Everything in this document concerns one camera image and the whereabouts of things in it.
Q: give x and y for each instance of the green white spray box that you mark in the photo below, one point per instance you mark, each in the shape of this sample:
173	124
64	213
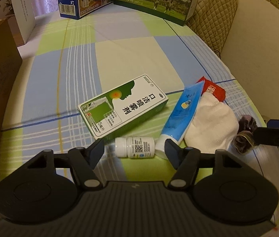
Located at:
115	112

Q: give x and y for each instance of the blue hand cream tube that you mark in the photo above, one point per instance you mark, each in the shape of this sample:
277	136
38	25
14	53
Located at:
180	119

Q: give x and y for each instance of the dark velvet scrunchie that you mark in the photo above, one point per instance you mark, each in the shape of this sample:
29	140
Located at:
244	141

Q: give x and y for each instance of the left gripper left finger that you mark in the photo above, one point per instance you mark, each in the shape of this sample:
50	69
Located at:
83	161

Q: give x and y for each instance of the red snack packet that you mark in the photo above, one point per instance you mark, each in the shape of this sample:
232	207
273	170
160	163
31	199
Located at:
218	92

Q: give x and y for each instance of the white cloth pouch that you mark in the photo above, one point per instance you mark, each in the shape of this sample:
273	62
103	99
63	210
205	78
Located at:
213	126

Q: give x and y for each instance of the quilted beige chair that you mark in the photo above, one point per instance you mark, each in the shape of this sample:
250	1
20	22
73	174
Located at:
212	20

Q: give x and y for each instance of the white pill bottle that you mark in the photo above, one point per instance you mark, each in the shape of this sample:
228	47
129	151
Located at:
134	147

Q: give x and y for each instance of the checkered tablecloth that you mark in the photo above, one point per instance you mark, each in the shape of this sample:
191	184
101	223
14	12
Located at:
128	58

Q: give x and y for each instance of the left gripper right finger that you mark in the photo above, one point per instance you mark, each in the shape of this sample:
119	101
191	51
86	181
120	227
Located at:
184	161

